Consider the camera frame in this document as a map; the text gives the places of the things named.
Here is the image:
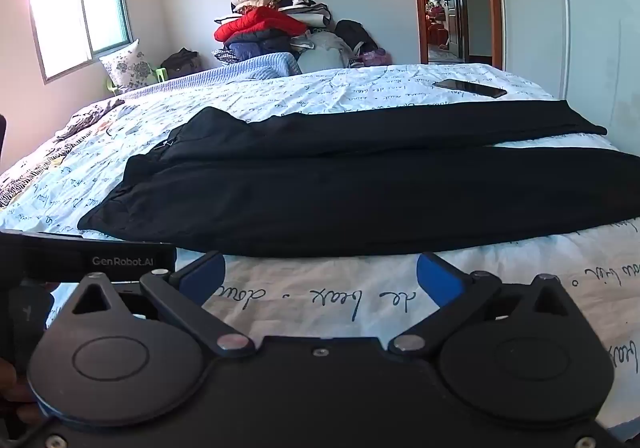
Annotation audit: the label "black pants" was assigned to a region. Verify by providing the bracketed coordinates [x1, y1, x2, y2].
[77, 100, 640, 259]

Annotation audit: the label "blue striped blanket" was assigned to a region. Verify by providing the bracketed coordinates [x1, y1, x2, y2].
[122, 52, 303, 96]

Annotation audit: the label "sliding window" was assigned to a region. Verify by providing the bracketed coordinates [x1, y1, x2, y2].
[25, 0, 135, 85]

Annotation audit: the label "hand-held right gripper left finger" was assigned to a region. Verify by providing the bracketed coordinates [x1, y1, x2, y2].
[70, 251, 257, 360]

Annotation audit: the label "pile of clothes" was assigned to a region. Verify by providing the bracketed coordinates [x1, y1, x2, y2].
[212, 0, 333, 64]

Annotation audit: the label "person's left hand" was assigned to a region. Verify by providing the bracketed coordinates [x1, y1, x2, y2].
[0, 357, 45, 425]

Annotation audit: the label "white wardrobe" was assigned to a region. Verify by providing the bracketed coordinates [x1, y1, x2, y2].
[492, 0, 640, 154]

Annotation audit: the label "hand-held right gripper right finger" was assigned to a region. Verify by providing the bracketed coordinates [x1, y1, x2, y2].
[387, 251, 578, 360]

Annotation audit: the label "wooden door frame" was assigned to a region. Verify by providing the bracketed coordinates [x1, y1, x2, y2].
[406, 0, 506, 72]

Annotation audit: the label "pale grey bundle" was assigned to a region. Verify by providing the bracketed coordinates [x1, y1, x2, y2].
[297, 44, 351, 74]

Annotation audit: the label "green plastic stool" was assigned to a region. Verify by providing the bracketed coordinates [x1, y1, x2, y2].
[105, 68, 169, 94]

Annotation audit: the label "black smartphone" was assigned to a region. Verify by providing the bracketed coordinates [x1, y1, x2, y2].
[432, 78, 508, 100]

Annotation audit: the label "black and white patterned blanket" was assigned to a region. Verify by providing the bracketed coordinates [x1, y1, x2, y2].
[0, 98, 126, 209]

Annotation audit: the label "black bag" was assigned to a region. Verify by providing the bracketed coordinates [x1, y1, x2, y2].
[160, 47, 202, 79]

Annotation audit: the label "purple cloth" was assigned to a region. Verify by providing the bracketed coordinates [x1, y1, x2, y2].
[356, 48, 393, 68]

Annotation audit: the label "floral pillow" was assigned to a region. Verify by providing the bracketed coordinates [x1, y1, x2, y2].
[99, 39, 154, 94]

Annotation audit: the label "black backpack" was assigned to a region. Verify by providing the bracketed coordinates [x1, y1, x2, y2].
[334, 20, 382, 58]

